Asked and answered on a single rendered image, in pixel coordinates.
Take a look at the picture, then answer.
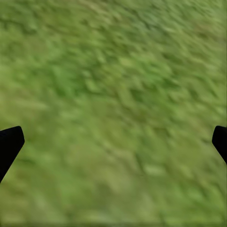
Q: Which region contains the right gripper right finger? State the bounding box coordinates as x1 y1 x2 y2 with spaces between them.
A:
212 126 227 164

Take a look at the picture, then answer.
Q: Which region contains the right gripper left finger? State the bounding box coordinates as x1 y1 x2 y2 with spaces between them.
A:
0 126 25 183

